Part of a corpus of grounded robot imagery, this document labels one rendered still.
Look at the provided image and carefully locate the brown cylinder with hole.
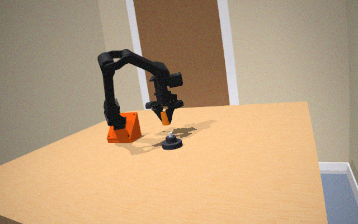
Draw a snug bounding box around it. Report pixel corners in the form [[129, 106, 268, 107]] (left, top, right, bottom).
[[161, 111, 171, 125]]

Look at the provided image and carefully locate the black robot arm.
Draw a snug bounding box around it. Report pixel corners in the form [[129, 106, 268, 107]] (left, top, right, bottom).
[[98, 49, 183, 130]]

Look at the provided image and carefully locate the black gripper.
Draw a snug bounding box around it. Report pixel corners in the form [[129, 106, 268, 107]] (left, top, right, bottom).
[[145, 89, 183, 123]]

